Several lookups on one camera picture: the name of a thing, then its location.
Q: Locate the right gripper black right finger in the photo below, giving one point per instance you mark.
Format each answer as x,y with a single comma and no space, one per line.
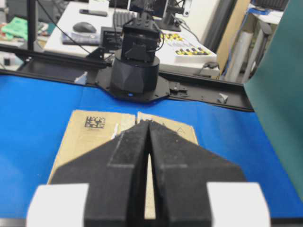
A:
181,170

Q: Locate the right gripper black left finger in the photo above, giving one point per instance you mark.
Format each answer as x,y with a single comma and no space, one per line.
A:
116,173

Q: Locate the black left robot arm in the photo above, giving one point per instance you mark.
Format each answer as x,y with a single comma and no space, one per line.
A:
135,67

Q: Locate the brown cardboard box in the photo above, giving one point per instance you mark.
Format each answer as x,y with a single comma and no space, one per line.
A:
87,130

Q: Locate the blue table cloth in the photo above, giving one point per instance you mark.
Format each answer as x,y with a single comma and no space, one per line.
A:
34,115

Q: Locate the tray of yellow black parts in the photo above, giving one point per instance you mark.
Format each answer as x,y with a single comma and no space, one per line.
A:
185,49

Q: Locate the black monitor stand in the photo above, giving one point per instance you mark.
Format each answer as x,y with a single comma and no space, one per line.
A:
168,22

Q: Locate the black computer mouse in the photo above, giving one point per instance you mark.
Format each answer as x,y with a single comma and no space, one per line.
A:
84,27

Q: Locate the white background desk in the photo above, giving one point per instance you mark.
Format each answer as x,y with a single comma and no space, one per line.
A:
66,41

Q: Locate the black remote control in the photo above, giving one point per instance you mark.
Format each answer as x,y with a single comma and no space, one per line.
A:
93,12

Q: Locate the green cloth on left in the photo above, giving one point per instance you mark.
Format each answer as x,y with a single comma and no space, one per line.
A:
16,27

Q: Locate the black aluminium frame rail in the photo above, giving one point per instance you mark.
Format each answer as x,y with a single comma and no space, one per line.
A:
65,69

